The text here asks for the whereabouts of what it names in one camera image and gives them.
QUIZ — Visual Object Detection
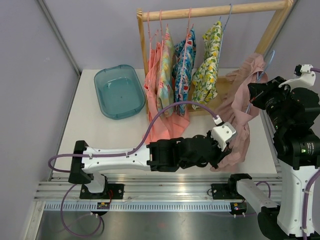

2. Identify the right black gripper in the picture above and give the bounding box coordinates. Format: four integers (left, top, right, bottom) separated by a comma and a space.
249, 76, 296, 133

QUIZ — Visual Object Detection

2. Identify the dusty pink skirt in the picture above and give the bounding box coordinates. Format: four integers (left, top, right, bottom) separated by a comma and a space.
210, 53, 268, 173

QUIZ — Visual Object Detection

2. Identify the light blue wire hanger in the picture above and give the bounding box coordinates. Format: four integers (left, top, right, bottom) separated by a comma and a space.
217, 3, 233, 65
244, 49, 276, 116

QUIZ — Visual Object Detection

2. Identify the coral pink skirt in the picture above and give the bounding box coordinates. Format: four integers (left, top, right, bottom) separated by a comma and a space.
143, 42, 190, 143

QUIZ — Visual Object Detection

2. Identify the yellow lemon print skirt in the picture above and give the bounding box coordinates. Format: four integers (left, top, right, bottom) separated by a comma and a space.
191, 20, 223, 105

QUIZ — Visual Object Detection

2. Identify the blue floral skirt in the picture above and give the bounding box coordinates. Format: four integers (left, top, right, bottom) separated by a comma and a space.
172, 25, 197, 102

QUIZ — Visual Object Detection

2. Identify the pastel floral skirt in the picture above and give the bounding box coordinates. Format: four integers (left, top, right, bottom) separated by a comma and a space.
156, 26, 176, 111

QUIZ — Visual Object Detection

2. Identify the pink wire hanger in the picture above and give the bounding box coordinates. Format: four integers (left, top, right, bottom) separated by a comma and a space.
179, 7, 192, 97
147, 11, 159, 89
158, 10, 168, 94

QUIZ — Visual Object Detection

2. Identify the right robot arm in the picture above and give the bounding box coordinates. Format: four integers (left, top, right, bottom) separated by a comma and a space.
211, 77, 320, 240

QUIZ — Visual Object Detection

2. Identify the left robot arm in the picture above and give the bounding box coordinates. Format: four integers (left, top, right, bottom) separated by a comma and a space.
68, 131, 231, 201

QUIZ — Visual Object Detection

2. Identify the wooden clothes rack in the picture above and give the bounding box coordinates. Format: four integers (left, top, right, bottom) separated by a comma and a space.
136, 0, 292, 117

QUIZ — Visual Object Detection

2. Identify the teal plastic basin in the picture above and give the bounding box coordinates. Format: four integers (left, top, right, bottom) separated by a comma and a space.
94, 64, 146, 120

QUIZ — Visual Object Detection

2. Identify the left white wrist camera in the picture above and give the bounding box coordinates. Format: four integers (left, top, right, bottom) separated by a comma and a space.
211, 122, 237, 152

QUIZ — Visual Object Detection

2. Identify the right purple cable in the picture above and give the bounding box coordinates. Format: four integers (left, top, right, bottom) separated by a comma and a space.
254, 67, 320, 240

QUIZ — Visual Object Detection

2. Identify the aluminium mounting rail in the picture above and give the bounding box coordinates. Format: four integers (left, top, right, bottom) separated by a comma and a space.
33, 172, 286, 202

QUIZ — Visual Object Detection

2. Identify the white slotted cable duct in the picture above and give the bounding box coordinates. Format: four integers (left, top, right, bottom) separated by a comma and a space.
44, 201, 231, 212

